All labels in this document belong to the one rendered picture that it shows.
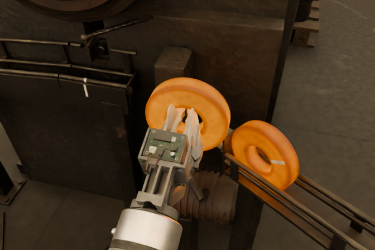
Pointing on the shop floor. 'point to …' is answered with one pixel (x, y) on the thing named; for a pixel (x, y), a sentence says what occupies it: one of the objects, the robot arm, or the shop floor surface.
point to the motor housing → (218, 201)
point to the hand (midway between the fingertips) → (187, 109)
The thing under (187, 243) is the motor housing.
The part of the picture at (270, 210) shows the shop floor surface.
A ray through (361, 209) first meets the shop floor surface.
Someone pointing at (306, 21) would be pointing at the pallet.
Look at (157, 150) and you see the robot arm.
